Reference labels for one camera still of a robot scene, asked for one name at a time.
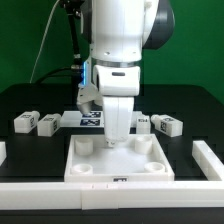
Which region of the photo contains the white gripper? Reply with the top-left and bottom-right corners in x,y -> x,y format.
93,65 -> 140,148

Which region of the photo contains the white square tabletop part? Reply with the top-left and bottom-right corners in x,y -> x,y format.
64,134 -> 175,183

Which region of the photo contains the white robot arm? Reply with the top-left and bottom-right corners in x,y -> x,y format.
77,0 -> 175,146

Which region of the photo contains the white tag sheet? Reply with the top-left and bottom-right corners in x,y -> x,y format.
60,111 -> 105,128

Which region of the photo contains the white obstacle fence left bar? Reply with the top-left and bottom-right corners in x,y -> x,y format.
0,142 -> 7,166

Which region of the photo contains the white cable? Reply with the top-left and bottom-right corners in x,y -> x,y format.
29,0 -> 62,84

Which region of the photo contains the black cable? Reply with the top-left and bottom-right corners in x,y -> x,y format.
34,0 -> 86,104

